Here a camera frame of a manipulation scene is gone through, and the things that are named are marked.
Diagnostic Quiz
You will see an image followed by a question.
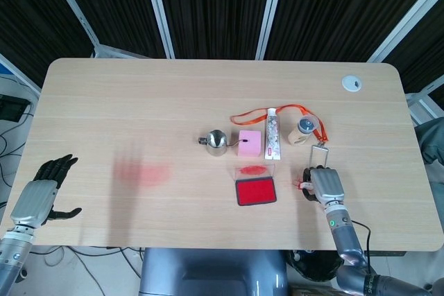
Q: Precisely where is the grey fabric bag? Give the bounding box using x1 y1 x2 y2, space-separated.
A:
414 115 444 166

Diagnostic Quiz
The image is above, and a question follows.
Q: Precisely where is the white desk cable grommet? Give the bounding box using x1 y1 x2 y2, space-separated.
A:
341 75 363 93

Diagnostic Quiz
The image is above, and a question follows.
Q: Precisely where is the orange lanyard strap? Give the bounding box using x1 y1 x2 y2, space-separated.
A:
230 103 329 144

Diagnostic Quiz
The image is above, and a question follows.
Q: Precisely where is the clear badge holder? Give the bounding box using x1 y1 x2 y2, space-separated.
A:
308 143 330 172

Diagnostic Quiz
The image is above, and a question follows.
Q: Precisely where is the white partition frame post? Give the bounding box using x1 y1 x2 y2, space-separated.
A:
43 0 101 49
367 0 444 64
256 0 287 60
141 0 176 60

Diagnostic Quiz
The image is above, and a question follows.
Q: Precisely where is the red ink pad clear lid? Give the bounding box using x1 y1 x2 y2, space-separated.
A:
232 163 278 206

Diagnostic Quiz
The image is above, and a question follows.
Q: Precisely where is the black box on floor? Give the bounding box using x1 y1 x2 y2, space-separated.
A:
0 94 31 123

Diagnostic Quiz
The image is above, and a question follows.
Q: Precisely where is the beige squeeze bottle blue cap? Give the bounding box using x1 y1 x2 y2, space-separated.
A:
288 114 319 146

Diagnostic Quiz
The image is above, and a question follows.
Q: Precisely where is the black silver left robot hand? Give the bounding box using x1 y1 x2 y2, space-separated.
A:
10 153 83 229

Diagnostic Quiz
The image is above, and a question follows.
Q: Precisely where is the white floral cream tube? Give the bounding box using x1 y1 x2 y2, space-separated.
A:
264 107 281 162

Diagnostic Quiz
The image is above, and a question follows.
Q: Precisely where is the black desk control bar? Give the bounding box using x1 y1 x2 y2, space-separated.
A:
367 250 407 257

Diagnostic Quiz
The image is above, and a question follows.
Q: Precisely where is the stainless steel spouted pitcher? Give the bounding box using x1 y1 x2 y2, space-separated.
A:
198 129 248 157

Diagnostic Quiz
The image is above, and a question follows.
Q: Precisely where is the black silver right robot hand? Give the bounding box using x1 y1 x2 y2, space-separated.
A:
301 166 346 206

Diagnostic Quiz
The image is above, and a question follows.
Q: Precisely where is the grey robot torso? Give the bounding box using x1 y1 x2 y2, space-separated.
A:
138 247 289 296

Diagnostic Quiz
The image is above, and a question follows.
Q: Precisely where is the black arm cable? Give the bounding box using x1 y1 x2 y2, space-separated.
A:
350 221 375 271

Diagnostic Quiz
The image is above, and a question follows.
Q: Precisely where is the pink foam block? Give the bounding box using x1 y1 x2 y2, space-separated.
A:
237 130 262 158

